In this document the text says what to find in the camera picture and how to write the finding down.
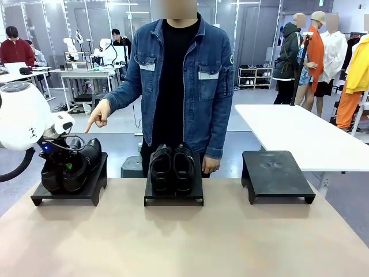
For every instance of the denim-sleeved left forearm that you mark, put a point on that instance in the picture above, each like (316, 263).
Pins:
(217, 135)

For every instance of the white background desk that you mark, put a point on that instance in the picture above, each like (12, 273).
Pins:
(29, 75)

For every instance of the person in denim jacket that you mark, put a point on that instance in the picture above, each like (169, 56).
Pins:
(178, 72)

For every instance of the white laptop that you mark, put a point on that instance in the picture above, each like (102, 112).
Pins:
(14, 67)

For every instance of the person's left hand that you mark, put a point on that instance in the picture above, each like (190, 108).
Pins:
(212, 164)

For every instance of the mannequin in dark green hoodie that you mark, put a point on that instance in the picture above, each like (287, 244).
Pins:
(288, 57)

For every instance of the wooden shoe rack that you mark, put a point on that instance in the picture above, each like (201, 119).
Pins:
(255, 76)

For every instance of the white plastic bag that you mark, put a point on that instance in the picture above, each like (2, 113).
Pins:
(87, 108)

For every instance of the mannequin in yellow hoodie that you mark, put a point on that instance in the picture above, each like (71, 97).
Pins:
(356, 75)

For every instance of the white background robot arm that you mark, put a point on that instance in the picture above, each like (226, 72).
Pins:
(105, 49)
(72, 46)

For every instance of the white background workbench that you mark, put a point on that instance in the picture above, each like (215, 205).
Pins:
(86, 73)

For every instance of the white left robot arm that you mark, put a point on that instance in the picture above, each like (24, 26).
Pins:
(23, 115)

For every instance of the grey step stool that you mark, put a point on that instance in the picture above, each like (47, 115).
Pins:
(99, 99)

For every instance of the mannequin in orange top, cap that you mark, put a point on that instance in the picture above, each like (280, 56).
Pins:
(314, 57)

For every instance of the person in red sweater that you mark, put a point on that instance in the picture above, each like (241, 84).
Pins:
(15, 50)

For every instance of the person's right hand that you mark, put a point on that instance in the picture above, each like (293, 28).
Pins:
(101, 115)

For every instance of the denim-sleeved right forearm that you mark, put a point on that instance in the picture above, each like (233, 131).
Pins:
(122, 96)

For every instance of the black tripod pole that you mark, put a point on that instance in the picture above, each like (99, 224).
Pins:
(126, 63)

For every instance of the large white table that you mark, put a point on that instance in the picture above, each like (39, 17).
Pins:
(302, 130)

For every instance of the mannequin in white shirt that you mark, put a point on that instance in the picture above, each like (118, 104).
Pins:
(334, 54)

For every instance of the person in black with glasses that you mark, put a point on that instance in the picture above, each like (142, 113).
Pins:
(119, 41)

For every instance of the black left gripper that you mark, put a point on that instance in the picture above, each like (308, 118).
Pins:
(57, 151)

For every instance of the person in light blue shirt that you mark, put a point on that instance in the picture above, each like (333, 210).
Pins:
(40, 57)

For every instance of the black shoe stand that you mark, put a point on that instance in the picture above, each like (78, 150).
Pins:
(199, 187)
(95, 184)
(274, 176)

